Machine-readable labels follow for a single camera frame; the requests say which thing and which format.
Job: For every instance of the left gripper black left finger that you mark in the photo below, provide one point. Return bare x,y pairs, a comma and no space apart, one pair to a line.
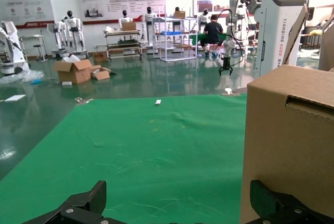
97,198

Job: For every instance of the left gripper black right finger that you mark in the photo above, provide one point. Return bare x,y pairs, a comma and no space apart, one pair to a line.
261,200

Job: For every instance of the brown cardboard paper box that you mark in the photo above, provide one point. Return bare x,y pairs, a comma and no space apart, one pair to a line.
279,143

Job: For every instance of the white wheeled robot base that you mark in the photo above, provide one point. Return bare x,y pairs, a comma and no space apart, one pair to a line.
11,51

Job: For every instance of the grey industrial robot arm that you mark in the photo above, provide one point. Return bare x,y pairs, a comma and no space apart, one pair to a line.
234,7

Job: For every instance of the small open cardboard box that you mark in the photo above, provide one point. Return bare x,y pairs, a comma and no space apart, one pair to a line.
101,74

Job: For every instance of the large open cardboard box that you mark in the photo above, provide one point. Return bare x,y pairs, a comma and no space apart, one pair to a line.
75,73

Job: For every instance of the cardboard box on cart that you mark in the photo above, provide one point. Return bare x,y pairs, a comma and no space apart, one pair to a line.
129,26

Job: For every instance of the small cardboard box on rack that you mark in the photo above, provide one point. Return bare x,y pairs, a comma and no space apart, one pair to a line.
179,14

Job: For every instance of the green tablecloth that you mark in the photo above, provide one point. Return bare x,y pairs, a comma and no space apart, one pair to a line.
143,151

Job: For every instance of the small white label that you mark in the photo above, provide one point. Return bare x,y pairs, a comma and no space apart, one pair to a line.
157,102

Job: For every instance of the small white foam block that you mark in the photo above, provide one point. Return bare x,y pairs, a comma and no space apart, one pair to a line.
67,83

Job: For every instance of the white foam slab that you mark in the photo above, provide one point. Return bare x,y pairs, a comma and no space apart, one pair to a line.
14,98

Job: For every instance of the black claw gripper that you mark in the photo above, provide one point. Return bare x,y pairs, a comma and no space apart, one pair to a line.
225,67

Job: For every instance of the clear plastic wrap pile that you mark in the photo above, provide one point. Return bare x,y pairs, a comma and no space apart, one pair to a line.
28,75

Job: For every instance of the closed brown carton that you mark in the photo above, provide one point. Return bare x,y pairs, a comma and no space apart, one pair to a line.
100,57

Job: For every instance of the metal shelf cart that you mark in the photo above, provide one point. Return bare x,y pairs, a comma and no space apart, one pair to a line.
122,49

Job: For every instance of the black round stool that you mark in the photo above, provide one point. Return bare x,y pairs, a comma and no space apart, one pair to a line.
40,51

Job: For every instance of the tall white robot tower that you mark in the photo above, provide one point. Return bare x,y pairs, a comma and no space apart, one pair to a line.
271,25

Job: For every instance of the seated person black shirt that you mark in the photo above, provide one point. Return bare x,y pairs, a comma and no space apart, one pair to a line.
212,29

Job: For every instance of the blue plastic tray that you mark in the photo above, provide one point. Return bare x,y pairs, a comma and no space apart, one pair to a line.
169,33

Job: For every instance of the white tube frame rack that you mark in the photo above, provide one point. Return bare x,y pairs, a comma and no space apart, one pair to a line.
159,46

